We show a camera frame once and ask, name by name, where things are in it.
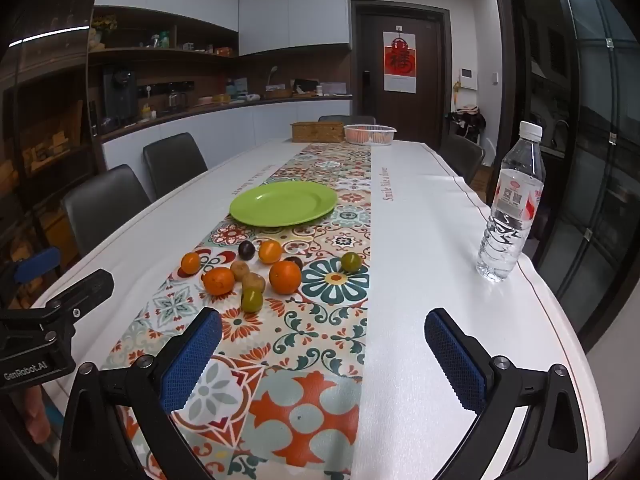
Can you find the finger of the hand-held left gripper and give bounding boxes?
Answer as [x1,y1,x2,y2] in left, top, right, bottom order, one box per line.
[0,247,62,306]
[46,269,115,329]

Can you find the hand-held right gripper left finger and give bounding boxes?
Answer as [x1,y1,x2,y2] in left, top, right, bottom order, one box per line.
[59,306,223,480]

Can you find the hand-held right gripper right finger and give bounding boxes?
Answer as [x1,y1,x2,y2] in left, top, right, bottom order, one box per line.
[424,307,591,480]

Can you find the large orange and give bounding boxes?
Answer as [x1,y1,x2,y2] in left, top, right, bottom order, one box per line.
[269,260,303,295]
[201,267,236,296]

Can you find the green plate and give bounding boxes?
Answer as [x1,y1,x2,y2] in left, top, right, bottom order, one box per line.
[229,181,338,227]

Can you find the grey dining chair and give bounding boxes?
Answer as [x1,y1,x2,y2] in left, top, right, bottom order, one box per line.
[318,115,377,126]
[143,132,208,201]
[440,134,486,186]
[61,164,152,256]

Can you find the white floral patterned tablecloth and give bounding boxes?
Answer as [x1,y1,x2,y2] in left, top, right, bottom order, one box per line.
[30,139,608,480]

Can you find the clear plastic water bottle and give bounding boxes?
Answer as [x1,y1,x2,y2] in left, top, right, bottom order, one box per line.
[476,121,546,283]

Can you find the black coffee machine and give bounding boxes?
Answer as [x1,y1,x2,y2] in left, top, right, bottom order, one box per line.
[103,70,138,126]

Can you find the white base cabinets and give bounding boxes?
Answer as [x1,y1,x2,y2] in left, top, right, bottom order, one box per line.
[100,97,353,173]

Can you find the pile of dark bags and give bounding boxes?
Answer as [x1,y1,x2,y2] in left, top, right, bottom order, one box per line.
[446,106,487,143]

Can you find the white plastic basket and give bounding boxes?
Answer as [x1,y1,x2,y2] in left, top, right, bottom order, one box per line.
[343,124,397,147]

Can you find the yellow flower bouquet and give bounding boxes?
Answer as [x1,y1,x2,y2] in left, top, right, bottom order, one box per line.
[91,15,118,43]

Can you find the glass sliding door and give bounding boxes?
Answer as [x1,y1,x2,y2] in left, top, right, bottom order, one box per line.
[552,0,640,351]

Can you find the dark wooden door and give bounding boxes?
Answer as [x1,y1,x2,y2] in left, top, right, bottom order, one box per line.
[356,2,448,148]

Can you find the white upper cabinets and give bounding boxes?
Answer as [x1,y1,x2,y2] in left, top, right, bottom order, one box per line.
[95,0,351,56]

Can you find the red and white wall poster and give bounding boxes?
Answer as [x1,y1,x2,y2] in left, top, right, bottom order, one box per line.
[383,31,417,94]

